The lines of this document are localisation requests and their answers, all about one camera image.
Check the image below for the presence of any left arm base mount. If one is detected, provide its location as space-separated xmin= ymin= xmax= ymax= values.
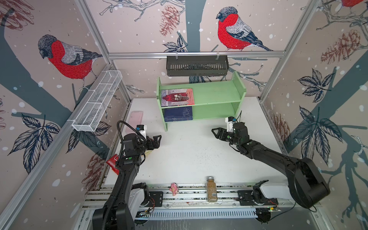
xmin=128 ymin=183 xmax=163 ymax=209

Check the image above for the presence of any spice jar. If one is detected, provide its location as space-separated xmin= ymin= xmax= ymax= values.
xmin=206 ymin=176 xmax=218 ymax=203

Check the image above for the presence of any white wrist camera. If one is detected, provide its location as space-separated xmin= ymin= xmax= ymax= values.
xmin=225 ymin=117 xmax=236 ymax=132
xmin=136 ymin=124 xmax=147 ymax=139

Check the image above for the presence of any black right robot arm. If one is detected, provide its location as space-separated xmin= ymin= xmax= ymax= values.
xmin=211 ymin=122 xmax=331 ymax=209

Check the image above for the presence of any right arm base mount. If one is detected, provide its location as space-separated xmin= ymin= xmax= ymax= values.
xmin=234 ymin=180 xmax=278 ymax=206

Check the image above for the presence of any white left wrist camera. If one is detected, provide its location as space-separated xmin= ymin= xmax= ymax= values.
xmin=136 ymin=124 xmax=147 ymax=139

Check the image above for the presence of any black hanging basket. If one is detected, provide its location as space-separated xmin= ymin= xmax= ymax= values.
xmin=166 ymin=55 xmax=229 ymax=77

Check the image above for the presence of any aluminium rail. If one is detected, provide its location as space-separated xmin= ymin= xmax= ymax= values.
xmin=83 ymin=182 xmax=317 ymax=210

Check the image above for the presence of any green wooden shelf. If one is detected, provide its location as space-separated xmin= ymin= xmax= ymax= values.
xmin=156 ymin=71 xmax=247 ymax=131

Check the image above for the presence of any pink small toy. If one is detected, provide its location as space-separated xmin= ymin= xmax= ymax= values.
xmin=169 ymin=183 xmax=178 ymax=196

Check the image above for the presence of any red snack bag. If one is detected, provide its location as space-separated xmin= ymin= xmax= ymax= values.
xmin=105 ymin=149 xmax=153 ymax=175

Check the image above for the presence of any pink case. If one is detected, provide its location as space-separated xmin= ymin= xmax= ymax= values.
xmin=127 ymin=111 xmax=144 ymax=129

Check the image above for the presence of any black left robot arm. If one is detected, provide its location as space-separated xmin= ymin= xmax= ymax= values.
xmin=92 ymin=120 xmax=162 ymax=230

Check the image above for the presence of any white wire mesh basket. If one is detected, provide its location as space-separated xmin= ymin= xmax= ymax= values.
xmin=72 ymin=70 xmax=122 ymax=132

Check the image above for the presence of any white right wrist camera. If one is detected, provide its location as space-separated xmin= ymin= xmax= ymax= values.
xmin=225 ymin=117 xmax=236 ymax=132

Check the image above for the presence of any pink Hamlet book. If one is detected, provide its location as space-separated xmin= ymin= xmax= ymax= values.
xmin=161 ymin=88 xmax=195 ymax=107

